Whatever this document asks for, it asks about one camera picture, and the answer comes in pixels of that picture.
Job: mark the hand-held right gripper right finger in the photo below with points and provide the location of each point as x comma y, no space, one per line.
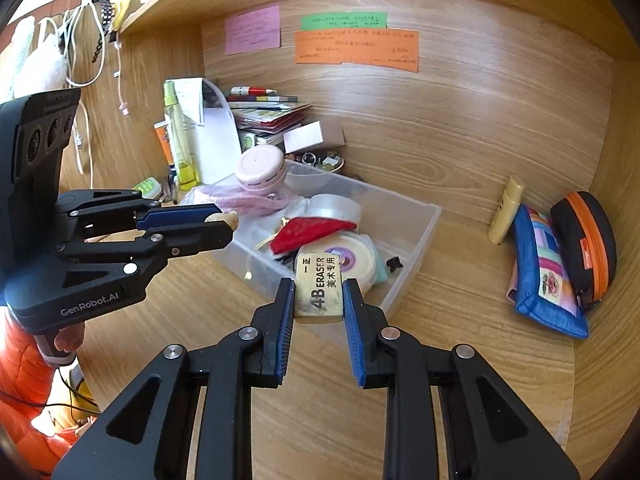
355,335

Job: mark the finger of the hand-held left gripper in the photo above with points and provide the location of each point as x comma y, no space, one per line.
200,240
175,215

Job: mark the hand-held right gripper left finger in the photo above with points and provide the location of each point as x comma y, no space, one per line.
285,330

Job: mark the small tan ornament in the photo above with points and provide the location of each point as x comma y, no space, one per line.
227,219

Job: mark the beige eraser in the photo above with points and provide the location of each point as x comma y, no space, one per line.
317,285

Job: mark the round cream tub purple label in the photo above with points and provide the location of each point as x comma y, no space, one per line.
360,260

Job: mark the small black hair clip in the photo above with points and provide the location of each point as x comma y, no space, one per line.
395,263

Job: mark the pink round jar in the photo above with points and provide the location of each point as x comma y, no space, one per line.
260,165

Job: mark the red velvet pouch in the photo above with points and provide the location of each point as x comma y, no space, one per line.
305,232

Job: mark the clear plastic storage box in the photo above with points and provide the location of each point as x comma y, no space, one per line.
410,240

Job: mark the translucent round plastic container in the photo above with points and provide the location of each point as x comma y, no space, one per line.
335,207

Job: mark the person's left forearm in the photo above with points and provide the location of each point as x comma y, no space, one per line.
25,385

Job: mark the wooden desktop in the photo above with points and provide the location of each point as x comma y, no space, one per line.
475,360

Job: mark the person's left hand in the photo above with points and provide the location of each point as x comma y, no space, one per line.
70,337

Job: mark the small green white bottle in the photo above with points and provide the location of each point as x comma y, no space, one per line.
148,187

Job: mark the yellow spray bottle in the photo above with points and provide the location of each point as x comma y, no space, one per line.
182,160

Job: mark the orange tube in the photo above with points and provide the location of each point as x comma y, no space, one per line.
162,142

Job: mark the white paper sheet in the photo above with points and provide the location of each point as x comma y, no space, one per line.
215,135

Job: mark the fruit print card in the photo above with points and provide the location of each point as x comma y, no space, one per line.
248,141

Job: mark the white receipt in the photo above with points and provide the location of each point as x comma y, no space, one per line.
190,102

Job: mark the white fluffy toy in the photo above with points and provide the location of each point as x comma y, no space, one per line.
45,65

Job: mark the stack of books and cards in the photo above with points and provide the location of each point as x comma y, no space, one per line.
270,117

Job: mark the red white pen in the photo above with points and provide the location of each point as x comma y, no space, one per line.
250,91

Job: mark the bowl of stones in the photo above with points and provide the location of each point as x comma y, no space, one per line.
325,161

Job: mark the white brown cardboard box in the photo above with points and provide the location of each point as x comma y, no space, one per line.
305,136

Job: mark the yellow tube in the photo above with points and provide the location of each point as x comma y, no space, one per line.
505,210

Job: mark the blue patchwork pouch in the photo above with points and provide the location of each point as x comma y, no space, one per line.
525,230

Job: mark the pink paper note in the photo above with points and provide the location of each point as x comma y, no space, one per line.
252,30

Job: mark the black orange zipper case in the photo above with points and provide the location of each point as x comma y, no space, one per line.
570,230

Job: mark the orange paper note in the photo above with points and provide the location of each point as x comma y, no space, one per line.
355,50

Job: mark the green paper note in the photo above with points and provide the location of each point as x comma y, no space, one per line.
345,20

